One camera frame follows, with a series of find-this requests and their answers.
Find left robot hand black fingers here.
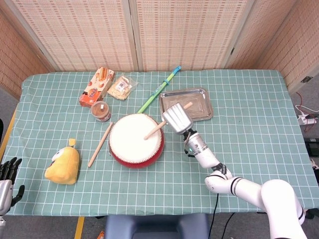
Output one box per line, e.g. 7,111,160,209
0,157,25,216

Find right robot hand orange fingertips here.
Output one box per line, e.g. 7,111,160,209
161,103,194,136

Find wooden drumstick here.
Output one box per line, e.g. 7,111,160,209
87,121,114,168
144,102,194,141

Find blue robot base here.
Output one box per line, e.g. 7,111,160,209
104,213,210,239

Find rectangular metal tray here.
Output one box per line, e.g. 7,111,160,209
159,87,214,122

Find red drum white skin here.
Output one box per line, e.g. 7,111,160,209
108,113,165,169

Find green blue toy flute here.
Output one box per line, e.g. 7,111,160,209
137,65,182,115

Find yellow plush toy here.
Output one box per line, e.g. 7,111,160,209
44,138,81,185

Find clear snack bag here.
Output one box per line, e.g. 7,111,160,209
106,73,139,102

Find green checkered tablecloth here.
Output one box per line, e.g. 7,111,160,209
4,69,319,217

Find round brown plastic jar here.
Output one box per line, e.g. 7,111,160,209
90,101,112,122

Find yellow floor tape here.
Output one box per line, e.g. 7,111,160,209
74,216,85,239

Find bamboo folding screen panel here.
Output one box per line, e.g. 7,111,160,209
224,0,319,93
0,0,139,73
0,7,54,100
128,0,256,73

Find orange biscuit box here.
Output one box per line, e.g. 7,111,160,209
79,66,116,109

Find white power strip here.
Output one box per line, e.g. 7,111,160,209
298,113,317,125

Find black box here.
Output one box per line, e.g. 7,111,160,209
304,137,319,156

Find red cable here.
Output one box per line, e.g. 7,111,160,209
296,92,307,112

